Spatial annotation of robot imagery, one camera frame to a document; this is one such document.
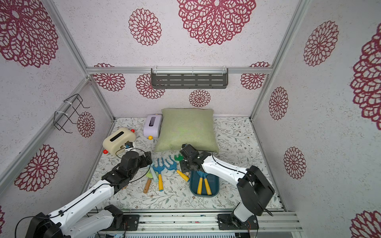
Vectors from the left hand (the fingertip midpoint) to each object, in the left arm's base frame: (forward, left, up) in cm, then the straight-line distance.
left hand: (144, 155), depth 84 cm
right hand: (-3, -22, -5) cm, 23 cm away
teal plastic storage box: (-11, -40, -12) cm, 43 cm away
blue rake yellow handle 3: (-12, -32, -11) cm, 36 cm away
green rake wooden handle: (+5, -19, -14) cm, 24 cm away
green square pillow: (+23, -28, -2) cm, 36 cm away
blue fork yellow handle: (-7, -35, -12) cm, 37 cm away
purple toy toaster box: (+25, 0, -5) cm, 26 cm away
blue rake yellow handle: (-3, -7, -13) cm, 15 cm away
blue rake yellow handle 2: (-1, -16, -13) cm, 20 cm away
